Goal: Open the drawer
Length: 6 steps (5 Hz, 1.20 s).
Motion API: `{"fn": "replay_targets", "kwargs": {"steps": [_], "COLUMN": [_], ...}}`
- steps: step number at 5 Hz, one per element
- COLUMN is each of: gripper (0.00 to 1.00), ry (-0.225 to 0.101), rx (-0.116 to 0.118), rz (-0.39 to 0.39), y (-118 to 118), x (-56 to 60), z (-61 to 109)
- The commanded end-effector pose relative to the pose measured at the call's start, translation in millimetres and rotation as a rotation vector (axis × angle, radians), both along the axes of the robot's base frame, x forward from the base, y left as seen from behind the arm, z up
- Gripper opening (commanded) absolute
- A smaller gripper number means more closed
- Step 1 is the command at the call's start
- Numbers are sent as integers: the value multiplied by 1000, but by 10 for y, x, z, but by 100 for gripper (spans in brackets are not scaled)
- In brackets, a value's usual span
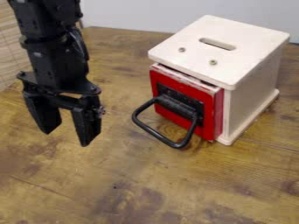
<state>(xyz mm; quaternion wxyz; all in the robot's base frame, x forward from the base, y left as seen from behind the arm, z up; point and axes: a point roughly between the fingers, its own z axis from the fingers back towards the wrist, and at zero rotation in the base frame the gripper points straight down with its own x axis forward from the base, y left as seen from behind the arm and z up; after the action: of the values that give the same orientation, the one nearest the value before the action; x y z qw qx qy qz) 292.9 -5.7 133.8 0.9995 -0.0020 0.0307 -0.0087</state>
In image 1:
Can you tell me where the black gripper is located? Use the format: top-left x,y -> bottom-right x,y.
18,31 -> 106,147

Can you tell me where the red drawer with black handle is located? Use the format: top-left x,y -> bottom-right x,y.
132,63 -> 225,149

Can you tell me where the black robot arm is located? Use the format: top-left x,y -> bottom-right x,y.
7,0 -> 104,146

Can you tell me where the white wooden drawer box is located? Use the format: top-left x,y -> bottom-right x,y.
149,15 -> 290,145

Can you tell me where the black cable loop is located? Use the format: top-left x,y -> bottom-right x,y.
68,26 -> 91,62

